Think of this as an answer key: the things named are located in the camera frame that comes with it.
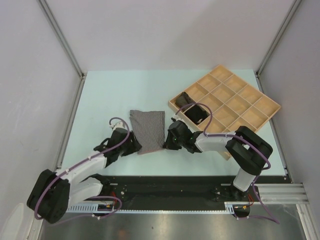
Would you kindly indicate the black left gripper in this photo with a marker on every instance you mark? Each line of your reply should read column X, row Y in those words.
column 134, row 145

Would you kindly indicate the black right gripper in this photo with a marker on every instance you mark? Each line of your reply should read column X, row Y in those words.
column 168, row 144

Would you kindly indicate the grey striped underwear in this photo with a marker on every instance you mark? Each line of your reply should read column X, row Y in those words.
column 149, row 129

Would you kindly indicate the black underwear beige waistband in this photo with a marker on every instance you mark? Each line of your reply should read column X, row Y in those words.
column 196, row 114

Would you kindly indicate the brown underwear beige waistband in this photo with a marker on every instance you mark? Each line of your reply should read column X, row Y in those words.
column 183, row 101

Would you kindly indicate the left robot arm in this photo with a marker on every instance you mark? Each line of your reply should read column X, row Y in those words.
column 56, row 191

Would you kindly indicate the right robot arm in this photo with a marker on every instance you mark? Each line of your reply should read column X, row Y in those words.
column 248, row 149

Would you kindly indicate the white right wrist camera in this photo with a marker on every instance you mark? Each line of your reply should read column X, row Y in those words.
column 177, row 118

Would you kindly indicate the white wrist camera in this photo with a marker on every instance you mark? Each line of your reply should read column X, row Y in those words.
column 177, row 118
column 118, row 125

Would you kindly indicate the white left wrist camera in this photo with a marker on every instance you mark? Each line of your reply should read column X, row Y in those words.
column 118, row 125

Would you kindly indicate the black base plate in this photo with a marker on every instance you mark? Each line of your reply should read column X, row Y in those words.
column 176, row 193

